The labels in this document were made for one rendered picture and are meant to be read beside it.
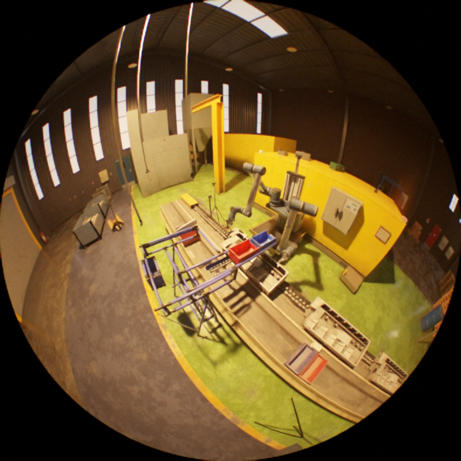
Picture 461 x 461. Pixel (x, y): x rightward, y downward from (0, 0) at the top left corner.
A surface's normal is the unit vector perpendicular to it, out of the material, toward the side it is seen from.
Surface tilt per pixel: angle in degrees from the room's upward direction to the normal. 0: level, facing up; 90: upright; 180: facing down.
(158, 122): 90
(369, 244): 90
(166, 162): 90
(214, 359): 0
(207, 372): 0
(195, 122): 90
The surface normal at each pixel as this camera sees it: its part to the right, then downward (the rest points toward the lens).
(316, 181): -0.80, 0.40
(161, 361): 0.00, -0.76
